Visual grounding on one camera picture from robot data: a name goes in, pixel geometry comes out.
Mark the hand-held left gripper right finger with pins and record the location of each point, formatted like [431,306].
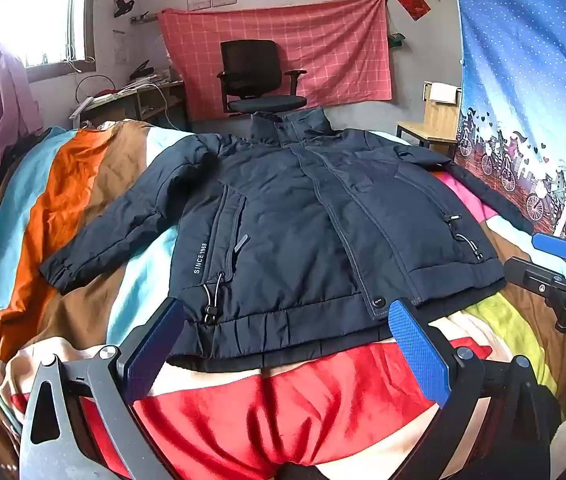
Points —
[420,355]

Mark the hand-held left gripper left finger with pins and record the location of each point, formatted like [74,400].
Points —
[150,355]

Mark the navy padded jacket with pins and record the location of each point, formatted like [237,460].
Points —
[288,210]

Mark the colourful printed plush blanket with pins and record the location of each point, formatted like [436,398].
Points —
[263,410]

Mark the wooden stool with paper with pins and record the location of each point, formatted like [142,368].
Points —
[440,117]

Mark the white cloth on chair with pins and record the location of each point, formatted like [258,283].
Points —
[443,92]

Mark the blue printed curtain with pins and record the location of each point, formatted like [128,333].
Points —
[513,60]

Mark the cluttered wooden desk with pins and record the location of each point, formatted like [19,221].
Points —
[128,102]

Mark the stack of books and papers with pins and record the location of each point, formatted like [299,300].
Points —
[148,74]

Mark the pink hanging garment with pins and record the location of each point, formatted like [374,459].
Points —
[0,110]

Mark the black office chair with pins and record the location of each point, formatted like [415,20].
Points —
[250,65]

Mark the red paper wall decoration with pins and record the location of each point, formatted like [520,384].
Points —
[413,2]

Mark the pink checked wall cloth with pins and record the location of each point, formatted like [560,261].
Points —
[338,50]

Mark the white paper sheet on wall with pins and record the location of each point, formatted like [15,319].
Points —
[120,47]

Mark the black wall hook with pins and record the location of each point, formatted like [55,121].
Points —
[124,7]

